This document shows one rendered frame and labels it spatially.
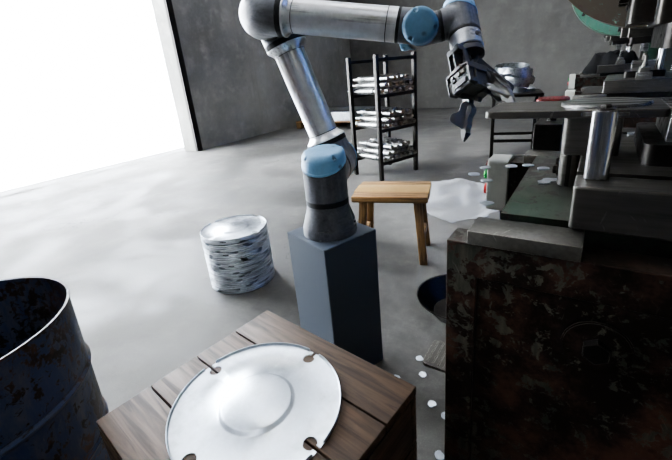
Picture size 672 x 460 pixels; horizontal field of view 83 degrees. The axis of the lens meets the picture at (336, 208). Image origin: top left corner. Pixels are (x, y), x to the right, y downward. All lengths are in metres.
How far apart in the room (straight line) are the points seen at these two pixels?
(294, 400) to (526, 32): 7.11
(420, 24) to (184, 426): 0.87
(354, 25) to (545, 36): 6.58
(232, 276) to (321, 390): 1.04
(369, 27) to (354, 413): 0.77
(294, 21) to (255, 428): 0.82
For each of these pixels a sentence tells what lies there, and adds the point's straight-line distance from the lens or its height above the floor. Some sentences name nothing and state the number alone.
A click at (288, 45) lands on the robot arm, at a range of 1.10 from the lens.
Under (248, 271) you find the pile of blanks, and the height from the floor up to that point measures 0.09.
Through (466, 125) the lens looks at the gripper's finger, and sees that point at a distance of 0.98.
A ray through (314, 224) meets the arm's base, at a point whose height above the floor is 0.49.
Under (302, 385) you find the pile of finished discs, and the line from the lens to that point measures 0.75.
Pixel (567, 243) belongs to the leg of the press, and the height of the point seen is 0.64.
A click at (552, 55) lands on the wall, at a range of 7.41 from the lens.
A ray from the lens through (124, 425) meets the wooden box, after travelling 0.81.
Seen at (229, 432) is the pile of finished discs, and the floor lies 0.35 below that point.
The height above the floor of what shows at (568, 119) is 0.76.
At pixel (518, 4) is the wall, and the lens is 7.52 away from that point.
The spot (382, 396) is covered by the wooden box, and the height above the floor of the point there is 0.35.
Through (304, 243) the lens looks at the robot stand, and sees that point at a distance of 1.03.
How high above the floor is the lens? 0.87
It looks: 20 degrees down
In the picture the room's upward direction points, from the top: 5 degrees counter-clockwise
